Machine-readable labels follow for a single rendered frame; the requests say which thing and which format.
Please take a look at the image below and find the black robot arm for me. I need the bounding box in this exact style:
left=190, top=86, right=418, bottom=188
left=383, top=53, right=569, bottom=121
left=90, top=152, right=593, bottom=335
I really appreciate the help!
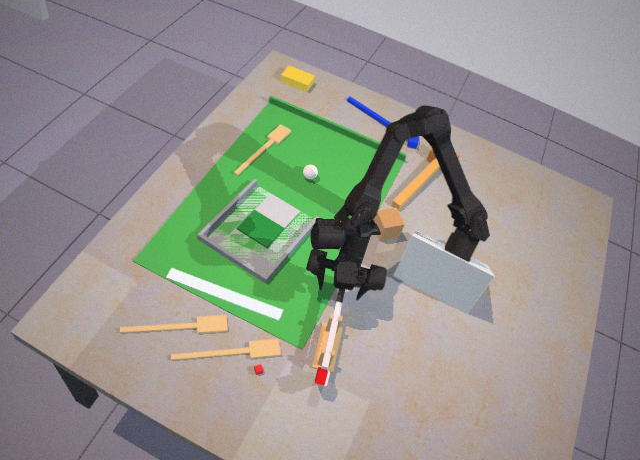
left=311, top=106, right=490, bottom=291

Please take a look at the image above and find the white flat bar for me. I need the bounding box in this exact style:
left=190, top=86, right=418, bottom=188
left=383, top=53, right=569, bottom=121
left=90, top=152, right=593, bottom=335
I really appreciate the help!
left=166, top=268, right=283, bottom=321

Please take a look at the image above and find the orange cube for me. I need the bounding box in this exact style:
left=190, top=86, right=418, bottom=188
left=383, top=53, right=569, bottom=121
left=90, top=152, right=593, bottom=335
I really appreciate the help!
left=374, top=208, right=405, bottom=241

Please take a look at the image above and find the green putting mat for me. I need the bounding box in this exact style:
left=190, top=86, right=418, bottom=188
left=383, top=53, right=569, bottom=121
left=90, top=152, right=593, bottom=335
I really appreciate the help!
left=133, top=103, right=377, bottom=350

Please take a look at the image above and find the yellow rectangular block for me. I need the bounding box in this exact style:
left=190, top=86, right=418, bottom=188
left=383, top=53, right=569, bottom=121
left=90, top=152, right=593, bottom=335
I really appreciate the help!
left=281, top=66, right=315, bottom=91

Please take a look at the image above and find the blue golf putter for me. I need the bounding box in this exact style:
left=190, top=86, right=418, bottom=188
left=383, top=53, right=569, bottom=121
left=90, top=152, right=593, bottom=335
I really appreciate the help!
left=347, top=96, right=419, bottom=149

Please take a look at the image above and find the white golf ball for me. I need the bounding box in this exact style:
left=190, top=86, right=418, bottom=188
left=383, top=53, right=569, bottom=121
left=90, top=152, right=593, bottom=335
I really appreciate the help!
left=303, top=165, right=318, bottom=179

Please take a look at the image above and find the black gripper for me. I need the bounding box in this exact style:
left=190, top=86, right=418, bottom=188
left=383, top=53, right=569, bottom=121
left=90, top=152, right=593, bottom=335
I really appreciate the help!
left=306, top=247, right=387, bottom=301

